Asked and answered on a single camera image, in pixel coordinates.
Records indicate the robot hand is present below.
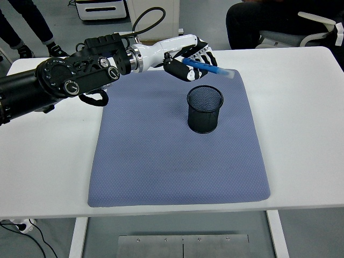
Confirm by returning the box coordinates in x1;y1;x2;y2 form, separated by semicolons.
138;33;218;82

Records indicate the blue marker with clear cap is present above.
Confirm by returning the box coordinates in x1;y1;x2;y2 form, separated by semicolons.
182;58;234;79

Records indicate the black mesh pen holder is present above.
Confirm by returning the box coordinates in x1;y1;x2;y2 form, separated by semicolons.
187;85;225;134

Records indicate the cardboard box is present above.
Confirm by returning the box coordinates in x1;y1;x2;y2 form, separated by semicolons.
137;37;178;47

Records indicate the seated person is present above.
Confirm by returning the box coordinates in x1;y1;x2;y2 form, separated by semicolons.
225;0;344;50

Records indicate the blue-grey textured mat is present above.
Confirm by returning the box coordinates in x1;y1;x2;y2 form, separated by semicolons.
88;68;271;208

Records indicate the white and grey office chair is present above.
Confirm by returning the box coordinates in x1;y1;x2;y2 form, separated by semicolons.
255;11;344;49

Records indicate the standing person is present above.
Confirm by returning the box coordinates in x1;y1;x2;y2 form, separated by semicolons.
0;0;71;59

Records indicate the grey metal plate with screws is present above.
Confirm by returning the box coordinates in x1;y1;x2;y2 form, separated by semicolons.
116;234;250;258

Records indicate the white table leg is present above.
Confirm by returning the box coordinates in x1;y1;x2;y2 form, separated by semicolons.
266;210;290;258
68;216;89;258

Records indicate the white power strip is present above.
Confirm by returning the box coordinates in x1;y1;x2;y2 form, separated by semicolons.
10;218;37;233

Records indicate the white box with slot handle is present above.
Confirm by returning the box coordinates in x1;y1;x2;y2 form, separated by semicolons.
74;0;127;22

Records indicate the black floor cable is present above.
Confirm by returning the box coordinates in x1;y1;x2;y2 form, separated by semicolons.
0;219;59;258

